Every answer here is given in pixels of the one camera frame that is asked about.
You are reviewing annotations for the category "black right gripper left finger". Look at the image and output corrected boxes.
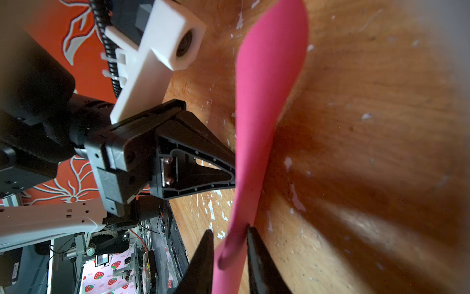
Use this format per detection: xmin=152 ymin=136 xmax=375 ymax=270
xmin=174 ymin=229 xmax=214 ymax=294

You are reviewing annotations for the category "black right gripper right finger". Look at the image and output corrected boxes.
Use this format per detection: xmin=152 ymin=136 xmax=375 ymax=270
xmin=247 ymin=227 xmax=292 ymax=294

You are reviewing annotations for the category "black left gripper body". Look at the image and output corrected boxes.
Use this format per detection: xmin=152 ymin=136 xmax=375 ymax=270
xmin=84 ymin=99 xmax=187 ymax=217

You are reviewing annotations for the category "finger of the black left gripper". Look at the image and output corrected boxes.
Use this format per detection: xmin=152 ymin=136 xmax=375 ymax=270
xmin=149 ymin=110 xmax=236 ymax=200

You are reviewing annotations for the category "pink square paper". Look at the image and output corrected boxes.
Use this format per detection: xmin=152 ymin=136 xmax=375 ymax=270
xmin=212 ymin=1 xmax=309 ymax=294

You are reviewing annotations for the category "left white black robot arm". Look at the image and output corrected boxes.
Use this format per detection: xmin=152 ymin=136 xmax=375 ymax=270
xmin=1 ymin=30 xmax=235 ymax=252

